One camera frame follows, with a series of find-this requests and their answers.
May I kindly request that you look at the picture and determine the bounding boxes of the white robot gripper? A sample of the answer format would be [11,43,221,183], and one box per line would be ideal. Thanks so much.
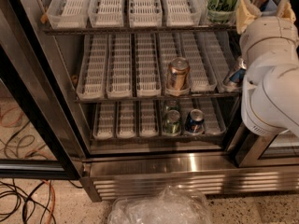
[235,0,298,66]

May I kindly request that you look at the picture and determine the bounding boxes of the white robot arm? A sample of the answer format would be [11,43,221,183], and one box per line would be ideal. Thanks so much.
[236,0,299,136]

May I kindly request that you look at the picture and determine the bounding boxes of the green tall can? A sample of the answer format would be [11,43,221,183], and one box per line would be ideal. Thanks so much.
[207,0,237,23]

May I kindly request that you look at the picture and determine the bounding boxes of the blue redbull can middle shelf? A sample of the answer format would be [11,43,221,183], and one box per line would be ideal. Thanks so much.
[223,57,247,88]

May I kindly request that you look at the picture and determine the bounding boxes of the gold copper can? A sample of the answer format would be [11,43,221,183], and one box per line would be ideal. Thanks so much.
[166,57,191,91]

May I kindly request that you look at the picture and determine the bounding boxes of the green can rear bottom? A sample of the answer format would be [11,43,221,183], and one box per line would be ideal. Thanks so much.
[164,100,179,113]

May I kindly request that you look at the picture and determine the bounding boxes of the blue can bottom shelf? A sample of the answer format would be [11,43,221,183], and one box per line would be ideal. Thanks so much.
[184,109,204,134]

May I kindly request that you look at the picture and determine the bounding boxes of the green can front bottom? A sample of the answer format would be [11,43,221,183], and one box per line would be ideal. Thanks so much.
[163,110,181,135]

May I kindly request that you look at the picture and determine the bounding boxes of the stainless steel fridge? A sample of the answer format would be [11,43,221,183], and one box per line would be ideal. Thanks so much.
[0,0,299,202]

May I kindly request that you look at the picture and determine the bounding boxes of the glass fridge door left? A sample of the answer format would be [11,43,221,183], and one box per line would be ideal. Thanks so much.
[0,46,79,180]

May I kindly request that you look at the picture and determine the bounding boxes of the clear tray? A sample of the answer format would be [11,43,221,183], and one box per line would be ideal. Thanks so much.
[47,0,91,29]
[139,101,159,137]
[107,34,132,98]
[88,0,124,28]
[163,0,202,27]
[135,34,162,97]
[77,35,108,101]
[128,0,163,27]
[93,103,115,140]
[116,101,135,138]

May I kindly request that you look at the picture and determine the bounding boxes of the clear plastic bag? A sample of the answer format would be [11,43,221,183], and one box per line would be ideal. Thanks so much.
[107,186,212,224]

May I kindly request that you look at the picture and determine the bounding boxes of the top wire shelf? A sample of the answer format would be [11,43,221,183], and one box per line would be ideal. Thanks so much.
[42,24,236,35]

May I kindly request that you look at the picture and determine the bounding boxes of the wire shelf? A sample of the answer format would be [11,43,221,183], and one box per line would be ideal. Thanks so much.
[91,134,224,143]
[42,24,236,35]
[74,92,242,104]

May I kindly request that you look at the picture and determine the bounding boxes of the middle wire shelf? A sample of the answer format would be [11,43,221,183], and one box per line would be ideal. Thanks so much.
[74,92,242,104]

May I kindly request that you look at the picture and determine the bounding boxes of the bottom wire shelf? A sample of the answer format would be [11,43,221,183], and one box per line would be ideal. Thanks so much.
[91,134,224,143]

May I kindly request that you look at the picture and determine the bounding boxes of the orange cable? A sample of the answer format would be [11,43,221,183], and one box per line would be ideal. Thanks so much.
[40,179,57,224]

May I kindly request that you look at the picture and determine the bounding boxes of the black cables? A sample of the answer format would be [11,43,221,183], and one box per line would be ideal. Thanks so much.
[0,178,57,224]

